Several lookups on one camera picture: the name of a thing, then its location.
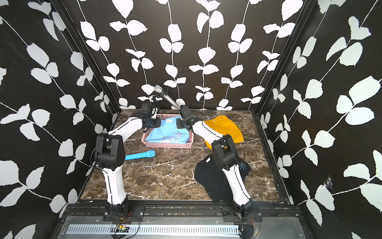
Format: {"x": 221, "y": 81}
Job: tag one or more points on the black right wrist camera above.
{"x": 185, "y": 112}

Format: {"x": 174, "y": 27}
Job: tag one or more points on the small circuit board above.
{"x": 122, "y": 229}

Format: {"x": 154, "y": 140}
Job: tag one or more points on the blue toy microphone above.
{"x": 147, "y": 154}

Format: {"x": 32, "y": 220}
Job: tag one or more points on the pink plastic basket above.
{"x": 188, "y": 144}

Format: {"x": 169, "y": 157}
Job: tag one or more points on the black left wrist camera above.
{"x": 147, "y": 111}

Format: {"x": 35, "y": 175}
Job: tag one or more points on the yellow t-shirt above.
{"x": 223, "y": 125}

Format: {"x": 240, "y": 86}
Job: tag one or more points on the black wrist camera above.
{"x": 185, "y": 112}
{"x": 147, "y": 111}

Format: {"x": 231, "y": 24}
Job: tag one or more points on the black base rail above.
{"x": 144, "y": 209}

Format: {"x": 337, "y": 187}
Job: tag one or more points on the light blue t-shirt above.
{"x": 168, "y": 132}

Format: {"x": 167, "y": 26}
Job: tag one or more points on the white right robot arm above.
{"x": 226, "y": 158}

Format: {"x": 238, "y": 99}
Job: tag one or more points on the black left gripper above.
{"x": 157, "y": 123}

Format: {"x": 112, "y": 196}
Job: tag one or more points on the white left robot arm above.
{"x": 109, "y": 155}

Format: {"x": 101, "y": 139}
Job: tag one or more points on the silver microphone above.
{"x": 163, "y": 93}

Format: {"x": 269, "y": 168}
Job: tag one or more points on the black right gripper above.
{"x": 179, "y": 125}

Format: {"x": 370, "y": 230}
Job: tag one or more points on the black t-shirt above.
{"x": 213, "y": 180}

